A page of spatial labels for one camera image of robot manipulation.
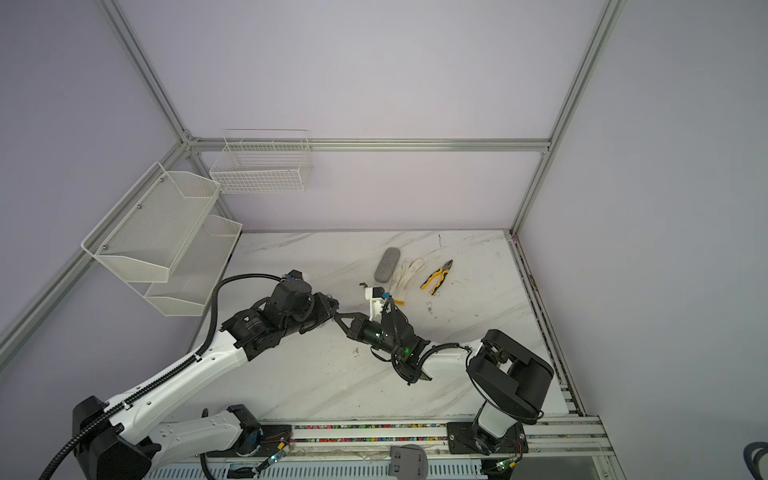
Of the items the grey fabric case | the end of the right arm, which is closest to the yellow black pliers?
the grey fabric case

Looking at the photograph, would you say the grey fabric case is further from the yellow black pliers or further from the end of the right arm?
the end of the right arm

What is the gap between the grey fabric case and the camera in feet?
3.49
